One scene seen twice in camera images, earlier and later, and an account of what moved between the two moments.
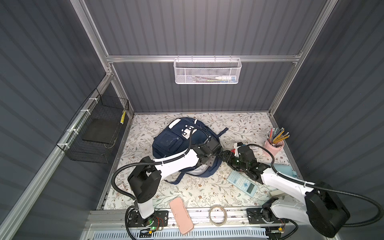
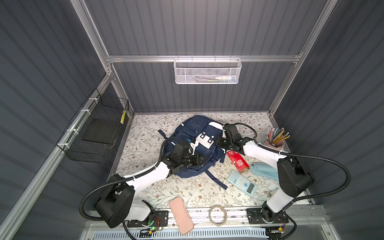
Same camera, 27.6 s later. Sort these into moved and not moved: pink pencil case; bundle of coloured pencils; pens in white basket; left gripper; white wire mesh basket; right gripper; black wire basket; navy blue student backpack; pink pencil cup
Moved: left gripper; right gripper; navy blue student backpack
Not moved: bundle of coloured pencils; black wire basket; pens in white basket; pink pencil case; pink pencil cup; white wire mesh basket
